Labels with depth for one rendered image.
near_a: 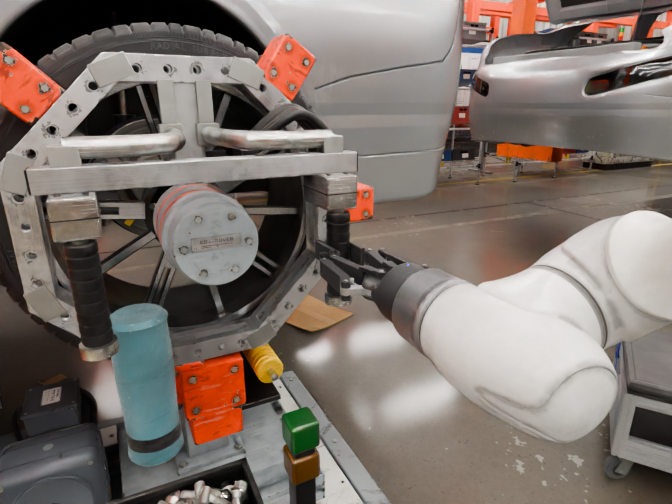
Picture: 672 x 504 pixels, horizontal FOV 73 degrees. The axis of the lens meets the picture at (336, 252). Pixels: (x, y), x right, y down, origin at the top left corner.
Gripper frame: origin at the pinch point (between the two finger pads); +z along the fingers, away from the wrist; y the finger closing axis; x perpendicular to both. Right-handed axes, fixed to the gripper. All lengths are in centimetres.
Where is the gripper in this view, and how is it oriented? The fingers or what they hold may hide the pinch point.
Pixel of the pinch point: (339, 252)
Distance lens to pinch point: 69.2
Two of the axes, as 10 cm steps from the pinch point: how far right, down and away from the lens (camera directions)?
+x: 0.0, -9.5, -3.2
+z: -4.6, -2.8, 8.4
